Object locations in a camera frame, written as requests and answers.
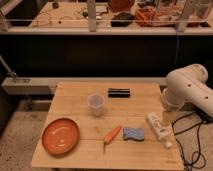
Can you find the blue sponge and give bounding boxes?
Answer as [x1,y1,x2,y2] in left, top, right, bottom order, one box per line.
[123,127,144,141]

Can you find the white plastic bottle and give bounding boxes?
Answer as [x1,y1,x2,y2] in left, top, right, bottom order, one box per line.
[146,112,172,149]

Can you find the clear plastic cup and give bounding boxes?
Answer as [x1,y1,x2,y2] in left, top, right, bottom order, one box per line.
[87,93,104,117]

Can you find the orange toy carrot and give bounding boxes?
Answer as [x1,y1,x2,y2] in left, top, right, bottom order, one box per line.
[103,126,121,145]

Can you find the black cap on bench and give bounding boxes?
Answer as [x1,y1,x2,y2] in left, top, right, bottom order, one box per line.
[111,12,134,27]

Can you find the wooden table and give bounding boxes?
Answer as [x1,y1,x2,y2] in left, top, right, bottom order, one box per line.
[31,82,184,171]

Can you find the grey metal rail beam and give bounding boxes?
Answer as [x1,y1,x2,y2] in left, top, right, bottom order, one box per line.
[1,77,166,95]

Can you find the black floor cable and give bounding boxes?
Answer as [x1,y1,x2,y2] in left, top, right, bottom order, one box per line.
[171,110,209,171]

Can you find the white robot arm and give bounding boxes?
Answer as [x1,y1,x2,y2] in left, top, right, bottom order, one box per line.
[161,64,213,119]

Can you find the blue hanging cable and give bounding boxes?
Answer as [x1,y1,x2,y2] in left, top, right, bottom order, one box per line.
[174,30,181,69]

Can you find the black rectangular box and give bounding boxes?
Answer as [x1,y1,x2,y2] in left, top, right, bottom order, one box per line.
[108,88,130,98]

